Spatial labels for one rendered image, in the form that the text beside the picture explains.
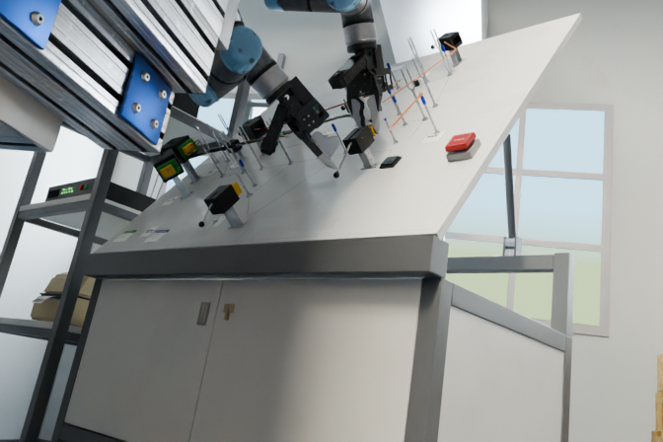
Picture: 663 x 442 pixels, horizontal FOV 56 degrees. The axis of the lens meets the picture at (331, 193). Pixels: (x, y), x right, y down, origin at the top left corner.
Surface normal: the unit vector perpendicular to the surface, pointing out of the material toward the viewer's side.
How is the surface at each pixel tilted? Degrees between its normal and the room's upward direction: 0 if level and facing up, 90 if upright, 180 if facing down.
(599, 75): 90
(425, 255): 90
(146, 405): 90
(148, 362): 90
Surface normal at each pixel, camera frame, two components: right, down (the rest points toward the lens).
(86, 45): 0.96, 0.07
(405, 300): -0.64, -0.33
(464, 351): 0.75, -0.09
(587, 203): -0.23, -0.34
